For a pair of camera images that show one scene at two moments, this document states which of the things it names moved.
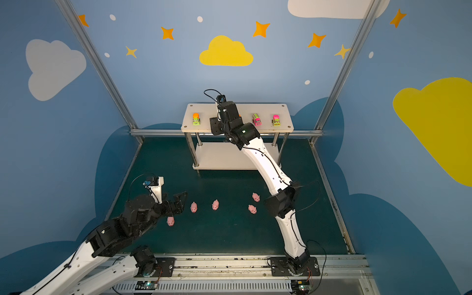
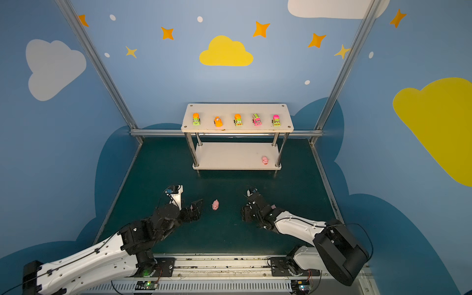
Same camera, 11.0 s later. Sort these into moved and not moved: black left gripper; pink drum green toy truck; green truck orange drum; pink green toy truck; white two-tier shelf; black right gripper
Moved: black left gripper; black right gripper
Not moved: white two-tier shelf; green truck orange drum; pink drum green toy truck; pink green toy truck
